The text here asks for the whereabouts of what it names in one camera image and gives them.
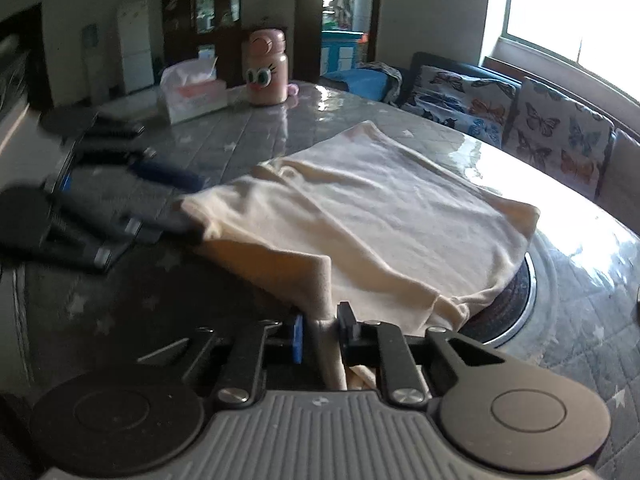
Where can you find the cream garment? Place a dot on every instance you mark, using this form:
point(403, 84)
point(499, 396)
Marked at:
point(375, 210)

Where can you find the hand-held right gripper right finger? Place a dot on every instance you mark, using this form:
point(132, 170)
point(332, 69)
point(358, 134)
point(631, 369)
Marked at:
point(346, 332)

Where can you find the dark screen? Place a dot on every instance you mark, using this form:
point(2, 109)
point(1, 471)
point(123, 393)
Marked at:
point(20, 60)

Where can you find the white tissue box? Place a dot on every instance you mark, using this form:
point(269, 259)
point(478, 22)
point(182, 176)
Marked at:
point(195, 100)

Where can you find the dark blue sofa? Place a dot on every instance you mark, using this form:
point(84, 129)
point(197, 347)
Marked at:
point(450, 62)

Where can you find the small pink object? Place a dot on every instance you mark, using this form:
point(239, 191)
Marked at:
point(292, 91)

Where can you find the pink cartoon bottle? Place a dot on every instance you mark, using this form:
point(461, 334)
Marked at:
point(265, 75)

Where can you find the white refrigerator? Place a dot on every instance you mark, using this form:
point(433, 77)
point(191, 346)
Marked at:
point(135, 45)

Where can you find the grey plaid cloth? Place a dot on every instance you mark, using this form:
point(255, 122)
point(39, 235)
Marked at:
point(390, 80)

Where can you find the butterfly print cushion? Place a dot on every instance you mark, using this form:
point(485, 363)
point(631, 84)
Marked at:
point(560, 135)
point(460, 105)

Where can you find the window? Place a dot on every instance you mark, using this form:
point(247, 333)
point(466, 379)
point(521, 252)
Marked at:
point(575, 10)

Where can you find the blue cushion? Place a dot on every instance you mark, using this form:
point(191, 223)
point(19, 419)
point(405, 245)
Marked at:
point(350, 85)

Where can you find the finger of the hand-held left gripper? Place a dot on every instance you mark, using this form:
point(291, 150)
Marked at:
point(165, 175)
point(147, 232)

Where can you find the black round cooktop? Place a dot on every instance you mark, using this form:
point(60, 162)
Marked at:
point(510, 305)

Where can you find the dark wooden cabinet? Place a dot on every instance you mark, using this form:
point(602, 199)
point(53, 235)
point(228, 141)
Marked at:
point(175, 10)

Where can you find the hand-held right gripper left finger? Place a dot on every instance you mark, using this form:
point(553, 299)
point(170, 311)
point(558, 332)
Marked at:
point(298, 337)

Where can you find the blue plastic cabinet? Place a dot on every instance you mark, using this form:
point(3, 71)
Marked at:
point(342, 52)

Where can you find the grey cushion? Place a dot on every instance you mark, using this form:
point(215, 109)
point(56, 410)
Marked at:
point(622, 180)

